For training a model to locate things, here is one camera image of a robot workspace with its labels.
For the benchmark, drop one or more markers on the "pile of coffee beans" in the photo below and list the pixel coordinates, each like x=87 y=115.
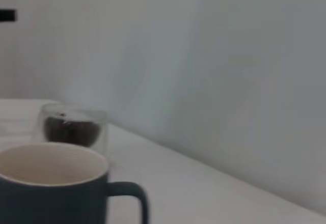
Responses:
x=71 y=132

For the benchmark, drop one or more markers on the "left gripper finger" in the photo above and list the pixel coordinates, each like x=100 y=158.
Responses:
x=7 y=15

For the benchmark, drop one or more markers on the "dark teal ceramic mug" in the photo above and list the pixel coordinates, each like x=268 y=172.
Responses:
x=51 y=203

